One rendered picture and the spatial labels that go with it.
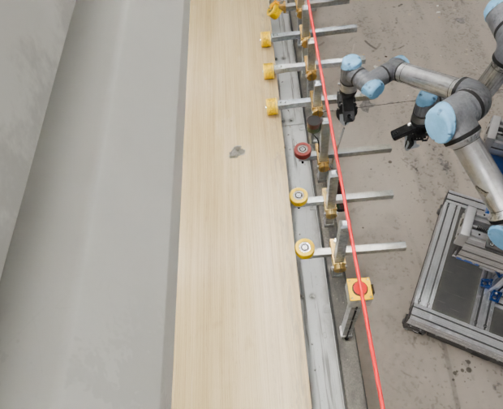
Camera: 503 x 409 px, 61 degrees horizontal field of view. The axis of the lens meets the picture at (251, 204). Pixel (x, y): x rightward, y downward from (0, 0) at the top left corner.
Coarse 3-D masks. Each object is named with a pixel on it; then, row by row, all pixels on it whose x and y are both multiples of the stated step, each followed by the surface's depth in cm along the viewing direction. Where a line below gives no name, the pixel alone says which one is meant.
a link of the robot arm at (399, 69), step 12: (396, 60) 165; (408, 60) 166; (396, 72) 162; (408, 72) 158; (420, 72) 154; (432, 72) 151; (408, 84) 160; (420, 84) 154; (432, 84) 149; (444, 84) 146; (456, 84) 141; (468, 84) 137; (480, 84) 136; (444, 96) 147; (480, 96) 132
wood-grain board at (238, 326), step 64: (192, 0) 269; (256, 0) 262; (192, 64) 239; (256, 64) 233; (192, 128) 214; (256, 128) 210; (192, 192) 195; (256, 192) 191; (192, 256) 178; (256, 256) 176; (192, 320) 165; (256, 320) 162; (192, 384) 153; (256, 384) 151
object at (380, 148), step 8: (384, 144) 202; (312, 152) 204; (328, 152) 204; (344, 152) 203; (352, 152) 202; (360, 152) 202; (368, 152) 202; (376, 152) 203; (384, 152) 203; (304, 160) 205
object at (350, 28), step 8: (352, 24) 233; (280, 32) 235; (288, 32) 235; (296, 32) 234; (320, 32) 233; (328, 32) 233; (336, 32) 234; (344, 32) 234; (272, 40) 235; (280, 40) 236
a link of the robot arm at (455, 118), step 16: (464, 96) 133; (432, 112) 134; (448, 112) 130; (464, 112) 131; (480, 112) 133; (432, 128) 136; (448, 128) 130; (464, 128) 131; (480, 128) 132; (448, 144) 135; (464, 144) 133; (480, 144) 133; (464, 160) 135; (480, 160) 133; (480, 176) 134; (496, 176) 133; (480, 192) 137; (496, 192) 133; (496, 208) 135; (496, 224) 136; (496, 240) 139
